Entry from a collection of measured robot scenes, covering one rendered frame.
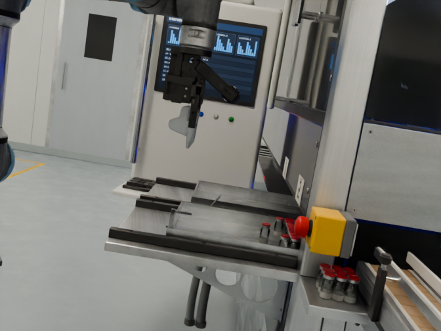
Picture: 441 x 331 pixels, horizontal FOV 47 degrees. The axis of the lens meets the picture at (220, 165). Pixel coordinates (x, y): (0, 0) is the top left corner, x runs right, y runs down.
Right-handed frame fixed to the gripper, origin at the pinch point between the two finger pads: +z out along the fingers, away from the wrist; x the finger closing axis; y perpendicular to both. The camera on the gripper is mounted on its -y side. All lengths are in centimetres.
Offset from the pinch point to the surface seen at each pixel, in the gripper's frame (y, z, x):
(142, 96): 27, -5, -84
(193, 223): -2.6, 21.3, -12.5
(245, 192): -16, 19, -54
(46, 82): 237, 17, -544
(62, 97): 214, 33, -543
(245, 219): -15.8, 19.7, -19.4
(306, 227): -24.4, 9.5, 20.0
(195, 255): -5.0, 21.5, 10.0
